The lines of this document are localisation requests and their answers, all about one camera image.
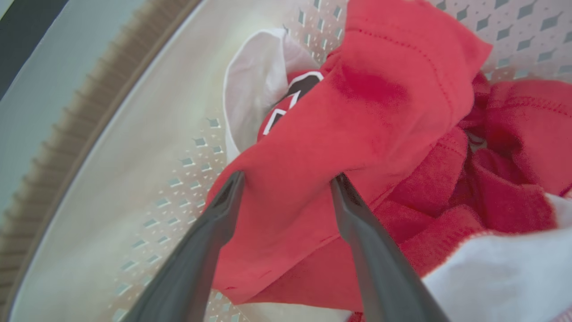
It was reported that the red thin knit shirt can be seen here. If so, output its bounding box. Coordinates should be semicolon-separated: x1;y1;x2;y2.
206;0;492;314

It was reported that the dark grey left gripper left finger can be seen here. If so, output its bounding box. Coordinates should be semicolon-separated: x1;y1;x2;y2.
123;171;245;322

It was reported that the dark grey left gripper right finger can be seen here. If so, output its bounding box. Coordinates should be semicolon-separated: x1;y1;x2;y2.
331;174;450;322

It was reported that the plain white garment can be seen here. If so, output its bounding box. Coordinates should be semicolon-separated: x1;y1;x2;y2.
422;192;572;322

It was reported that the white shirt with red print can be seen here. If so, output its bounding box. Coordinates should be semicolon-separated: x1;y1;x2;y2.
223;28;324;164

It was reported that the red fleece garment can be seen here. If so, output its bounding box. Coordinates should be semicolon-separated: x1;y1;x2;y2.
349;72;572;322

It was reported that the cream perforated plastic laundry basket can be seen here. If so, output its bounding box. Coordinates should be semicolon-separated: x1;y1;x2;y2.
0;0;572;322

